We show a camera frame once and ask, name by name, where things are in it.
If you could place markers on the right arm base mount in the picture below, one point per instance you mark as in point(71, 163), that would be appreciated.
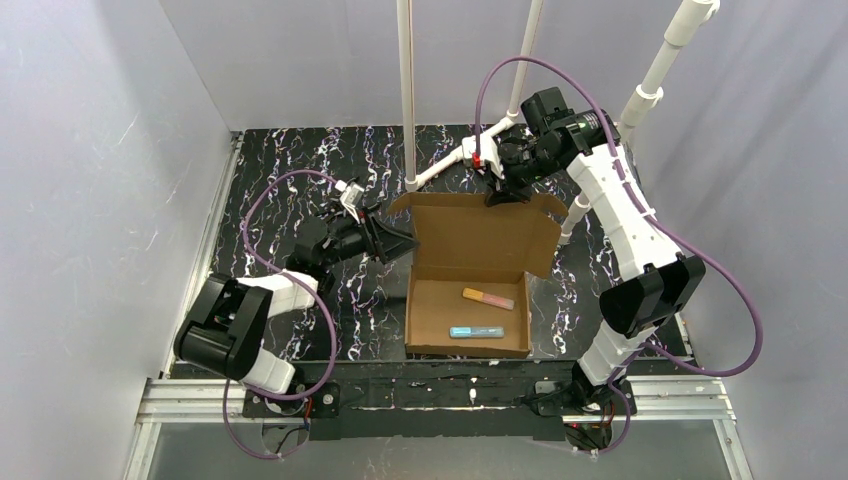
point(576, 404)

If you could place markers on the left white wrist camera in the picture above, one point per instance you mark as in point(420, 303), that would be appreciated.
point(350, 196)

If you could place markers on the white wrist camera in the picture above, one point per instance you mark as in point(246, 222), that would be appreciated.
point(350, 196)
point(482, 155)

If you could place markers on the white PVC pipe frame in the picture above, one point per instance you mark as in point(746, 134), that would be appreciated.
point(688, 18)

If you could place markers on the blue pen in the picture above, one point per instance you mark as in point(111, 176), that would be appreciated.
point(472, 332)

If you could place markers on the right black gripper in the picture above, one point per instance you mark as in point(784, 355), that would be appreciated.
point(506, 176)

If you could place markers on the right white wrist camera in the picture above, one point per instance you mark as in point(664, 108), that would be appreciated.
point(482, 155)

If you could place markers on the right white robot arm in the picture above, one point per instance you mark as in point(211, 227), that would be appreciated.
point(657, 278)

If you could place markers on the aluminium table frame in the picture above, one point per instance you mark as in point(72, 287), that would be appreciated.
point(380, 392)

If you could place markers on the brown cardboard box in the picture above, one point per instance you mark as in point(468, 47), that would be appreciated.
point(465, 244)

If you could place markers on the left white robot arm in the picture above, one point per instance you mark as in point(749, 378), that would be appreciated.
point(224, 327)

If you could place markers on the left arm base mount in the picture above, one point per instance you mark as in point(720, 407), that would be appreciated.
point(311, 401)

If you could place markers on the orange small object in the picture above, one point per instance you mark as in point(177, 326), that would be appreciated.
point(488, 299)

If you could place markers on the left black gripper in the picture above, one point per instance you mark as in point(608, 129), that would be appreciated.
point(374, 237)

